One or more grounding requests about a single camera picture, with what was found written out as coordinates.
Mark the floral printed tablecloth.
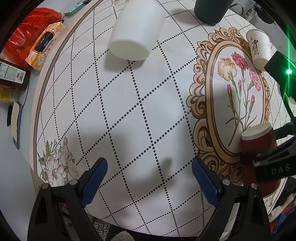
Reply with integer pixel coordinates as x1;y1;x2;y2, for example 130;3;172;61
30;0;292;235

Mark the black round object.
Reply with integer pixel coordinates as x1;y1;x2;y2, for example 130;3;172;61
6;105;14;127

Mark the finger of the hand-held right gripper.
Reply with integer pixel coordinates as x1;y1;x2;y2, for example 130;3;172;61
240;137;296;182
273;122;296;140

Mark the colourful cloth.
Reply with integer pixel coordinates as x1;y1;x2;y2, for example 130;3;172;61
268;199;296;237

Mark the yellow white tissue packet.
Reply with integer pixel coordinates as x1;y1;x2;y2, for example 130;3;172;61
25;21;66;70

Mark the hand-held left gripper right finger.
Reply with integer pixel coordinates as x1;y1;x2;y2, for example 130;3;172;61
191;158;272;241

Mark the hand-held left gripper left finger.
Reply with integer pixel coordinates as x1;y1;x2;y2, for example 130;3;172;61
27;157;108;241

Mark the red plastic bag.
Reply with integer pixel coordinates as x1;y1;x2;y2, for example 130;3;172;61
9;7;65;69

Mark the white printed paper cup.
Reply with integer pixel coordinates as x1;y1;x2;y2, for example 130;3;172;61
245;29;272;68

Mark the thin black cable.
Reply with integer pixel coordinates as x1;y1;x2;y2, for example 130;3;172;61
21;85;29;107

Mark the brown bottle with label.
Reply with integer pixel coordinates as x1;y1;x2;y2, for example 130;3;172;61
0;58;31;91

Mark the large white cup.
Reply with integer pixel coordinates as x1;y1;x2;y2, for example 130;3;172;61
109;0;166;61

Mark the dark green cup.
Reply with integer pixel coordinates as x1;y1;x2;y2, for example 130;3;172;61
194;0;234;25

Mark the red ribbed paper cup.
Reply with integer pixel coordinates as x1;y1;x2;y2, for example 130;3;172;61
241;122;281;197

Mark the grey metal bracket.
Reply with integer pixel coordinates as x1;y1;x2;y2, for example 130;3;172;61
65;0;97;16

